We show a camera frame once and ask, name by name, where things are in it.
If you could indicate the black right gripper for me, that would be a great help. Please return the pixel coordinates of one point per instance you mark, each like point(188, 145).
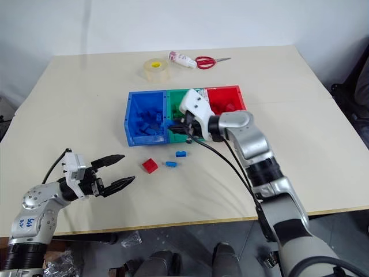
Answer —
point(192, 125)

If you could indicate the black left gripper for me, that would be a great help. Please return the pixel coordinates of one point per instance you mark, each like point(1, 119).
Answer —
point(91, 183)

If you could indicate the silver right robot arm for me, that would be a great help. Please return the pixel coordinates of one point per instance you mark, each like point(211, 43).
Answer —
point(259, 150)

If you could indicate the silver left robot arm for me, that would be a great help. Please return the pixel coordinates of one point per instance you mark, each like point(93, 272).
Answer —
point(34, 202)

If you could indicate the green toy block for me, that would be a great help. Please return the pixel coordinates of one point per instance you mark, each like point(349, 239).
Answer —
point(176, 109)

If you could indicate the blue toy block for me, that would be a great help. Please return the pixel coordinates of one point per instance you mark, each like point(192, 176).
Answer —
point(144, 127)
point(181, 153)
point(158, 117)
point(151, 132)
point(171, 164)

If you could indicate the green plastic bin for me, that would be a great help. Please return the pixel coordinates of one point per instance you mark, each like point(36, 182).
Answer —
point(176, 99)

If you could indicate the red toy block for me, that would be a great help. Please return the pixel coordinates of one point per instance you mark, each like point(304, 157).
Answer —
point(150, 165)
point(219, 107)

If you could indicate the blue plastic bin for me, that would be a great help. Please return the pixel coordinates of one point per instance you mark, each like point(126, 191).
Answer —
point(135, 106)

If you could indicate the red plastic bin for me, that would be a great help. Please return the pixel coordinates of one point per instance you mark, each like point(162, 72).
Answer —
point(223, 93)

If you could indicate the clear tape roll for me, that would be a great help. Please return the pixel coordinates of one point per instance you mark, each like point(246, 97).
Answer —
point(157, 70)

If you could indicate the white bottle pink label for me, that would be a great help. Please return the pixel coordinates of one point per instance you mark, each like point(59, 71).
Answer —
point(181, 59)

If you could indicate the crumpled clear plastic bag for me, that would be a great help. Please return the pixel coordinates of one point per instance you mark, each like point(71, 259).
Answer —
point(63, 265)
point(131, 239)

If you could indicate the black tube under table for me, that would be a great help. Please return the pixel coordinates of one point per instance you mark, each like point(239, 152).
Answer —
point(86, 238)

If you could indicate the dark rounded shape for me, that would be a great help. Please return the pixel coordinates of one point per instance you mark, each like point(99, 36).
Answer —
point(227, 259)
point(160, 264)

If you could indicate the dark equipment at edge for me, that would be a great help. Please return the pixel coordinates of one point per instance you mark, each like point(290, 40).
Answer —
point(5, 118)

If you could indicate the black chair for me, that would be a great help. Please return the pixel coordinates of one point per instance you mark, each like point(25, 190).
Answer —
point(357, 95)

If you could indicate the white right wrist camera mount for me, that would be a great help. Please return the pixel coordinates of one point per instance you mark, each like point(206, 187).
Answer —
point(194, 106)

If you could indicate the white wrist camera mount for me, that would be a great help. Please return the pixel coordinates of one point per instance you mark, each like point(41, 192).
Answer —
point(194, 106)
point(73, 170)

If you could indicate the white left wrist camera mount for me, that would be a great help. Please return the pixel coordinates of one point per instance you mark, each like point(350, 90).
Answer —
point(73, 170)

